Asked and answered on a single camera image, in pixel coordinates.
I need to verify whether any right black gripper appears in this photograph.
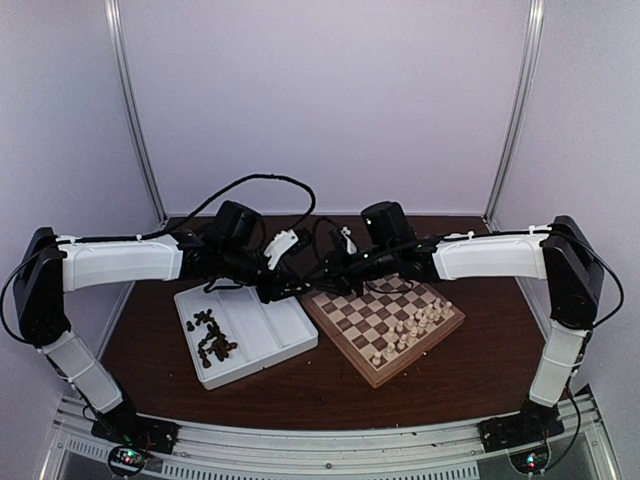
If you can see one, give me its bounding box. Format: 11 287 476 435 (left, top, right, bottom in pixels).
302 242 397 298

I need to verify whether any wooden chess board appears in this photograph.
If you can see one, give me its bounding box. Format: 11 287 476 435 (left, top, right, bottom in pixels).
300 276 465 388

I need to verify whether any white plastic compartment tray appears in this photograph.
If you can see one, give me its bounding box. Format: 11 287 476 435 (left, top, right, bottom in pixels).
174 286 318 390

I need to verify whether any light chess queen piece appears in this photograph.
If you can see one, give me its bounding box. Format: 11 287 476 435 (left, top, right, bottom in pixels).
396 334 407 351

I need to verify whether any light chess pawn piece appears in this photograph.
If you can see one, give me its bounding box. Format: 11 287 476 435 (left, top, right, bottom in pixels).
442 301 454 318

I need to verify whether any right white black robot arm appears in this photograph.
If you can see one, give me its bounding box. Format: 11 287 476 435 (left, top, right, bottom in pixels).
303 201 604 442

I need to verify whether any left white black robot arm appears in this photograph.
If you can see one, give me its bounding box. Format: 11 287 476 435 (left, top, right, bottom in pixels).
1 201 311 444

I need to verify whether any pile of dark chess pieces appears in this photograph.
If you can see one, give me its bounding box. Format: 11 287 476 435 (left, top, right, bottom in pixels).
186 309 238 369

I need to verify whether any left controller board with LEDs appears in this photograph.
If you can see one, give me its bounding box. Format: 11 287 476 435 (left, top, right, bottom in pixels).
107 445 148 476

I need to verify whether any controller board with leds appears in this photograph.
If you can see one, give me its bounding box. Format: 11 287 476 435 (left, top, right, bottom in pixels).
107 445 148 476
509 450 550 475

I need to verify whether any right controller board with LEDs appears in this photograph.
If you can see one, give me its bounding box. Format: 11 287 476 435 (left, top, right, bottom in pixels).
509 450 550 475

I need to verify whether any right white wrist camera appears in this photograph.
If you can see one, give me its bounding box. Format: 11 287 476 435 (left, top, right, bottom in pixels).
329 225 358 255

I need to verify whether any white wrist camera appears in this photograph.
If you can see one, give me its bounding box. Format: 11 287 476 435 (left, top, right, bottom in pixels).
263 228 311 271
329 225 358 255

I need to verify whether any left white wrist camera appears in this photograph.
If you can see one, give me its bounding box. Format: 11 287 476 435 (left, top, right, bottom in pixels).
263 228 311 271

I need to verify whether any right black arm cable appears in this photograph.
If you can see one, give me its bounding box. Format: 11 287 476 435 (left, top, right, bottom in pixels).
312 217 346 274

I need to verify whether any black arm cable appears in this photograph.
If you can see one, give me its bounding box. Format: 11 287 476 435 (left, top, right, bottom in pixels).
312 217 346 274
134 172 319 241

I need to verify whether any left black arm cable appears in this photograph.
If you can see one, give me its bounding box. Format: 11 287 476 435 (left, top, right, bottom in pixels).
134 172 319 241

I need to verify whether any right aluminium frame post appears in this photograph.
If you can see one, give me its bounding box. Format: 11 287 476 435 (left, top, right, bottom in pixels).
483 0 545 230

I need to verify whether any aluminium frame post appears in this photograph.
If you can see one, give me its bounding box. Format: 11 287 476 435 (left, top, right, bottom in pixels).
483 0 545 230
104 0 168 226

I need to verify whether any front aluminium frame rail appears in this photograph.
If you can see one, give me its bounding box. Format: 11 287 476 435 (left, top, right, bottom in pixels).
37 392 626 480

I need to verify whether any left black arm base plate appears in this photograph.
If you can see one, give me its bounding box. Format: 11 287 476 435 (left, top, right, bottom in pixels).
91 417 179 454

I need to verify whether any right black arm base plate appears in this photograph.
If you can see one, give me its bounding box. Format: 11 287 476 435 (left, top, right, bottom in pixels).
478 412 565 452

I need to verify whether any left aluminium frame post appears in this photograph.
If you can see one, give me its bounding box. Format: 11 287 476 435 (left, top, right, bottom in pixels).
104 0 168 226

